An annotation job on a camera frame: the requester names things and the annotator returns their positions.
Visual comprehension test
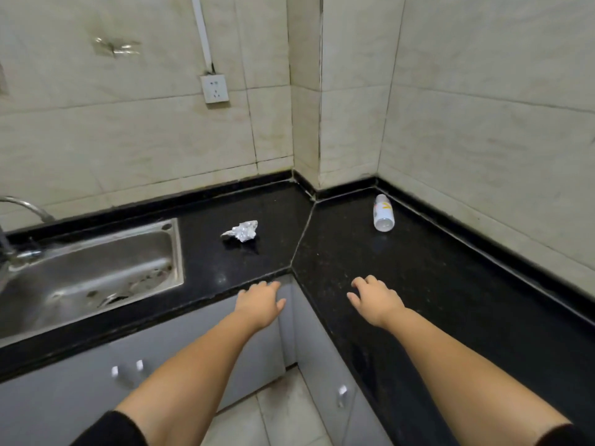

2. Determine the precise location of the person's left hand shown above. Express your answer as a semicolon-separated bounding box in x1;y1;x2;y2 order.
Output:
234;281;287;333

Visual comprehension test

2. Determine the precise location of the person's right hand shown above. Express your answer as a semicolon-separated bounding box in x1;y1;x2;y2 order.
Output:
346;275;406;330

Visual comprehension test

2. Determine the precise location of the person's left forearm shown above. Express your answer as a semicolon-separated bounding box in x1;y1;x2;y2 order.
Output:
114;308;280;446

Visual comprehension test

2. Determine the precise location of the person's right forearm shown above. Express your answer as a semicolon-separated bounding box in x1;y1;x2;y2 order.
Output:
382;307;572;446

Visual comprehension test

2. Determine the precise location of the grey cabinet door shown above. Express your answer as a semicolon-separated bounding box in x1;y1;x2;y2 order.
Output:
342;390;396;446
0;341;140;446
290;278;356;446
126;292;286;411

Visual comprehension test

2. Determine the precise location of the crumpled white paper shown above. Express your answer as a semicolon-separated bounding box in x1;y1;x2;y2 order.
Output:
220;220;258;243

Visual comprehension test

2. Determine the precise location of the white plastic bottle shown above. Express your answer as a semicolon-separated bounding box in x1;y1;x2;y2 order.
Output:
373;194;395;233

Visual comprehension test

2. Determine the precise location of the stainless steel sink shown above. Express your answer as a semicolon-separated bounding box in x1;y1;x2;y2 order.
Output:
0;218;185;348

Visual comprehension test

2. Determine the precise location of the chrome faucet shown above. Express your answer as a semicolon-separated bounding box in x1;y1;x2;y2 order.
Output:
0;196;56;274

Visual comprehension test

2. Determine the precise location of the white wall socket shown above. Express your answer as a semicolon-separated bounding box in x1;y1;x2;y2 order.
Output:
200;73;230;104

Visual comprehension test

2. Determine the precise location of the white cable conduit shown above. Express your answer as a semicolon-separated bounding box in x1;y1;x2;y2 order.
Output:
191;0;214;75

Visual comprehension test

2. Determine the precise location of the clear wall hook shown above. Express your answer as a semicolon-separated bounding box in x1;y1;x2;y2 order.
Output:
93;37;141;58

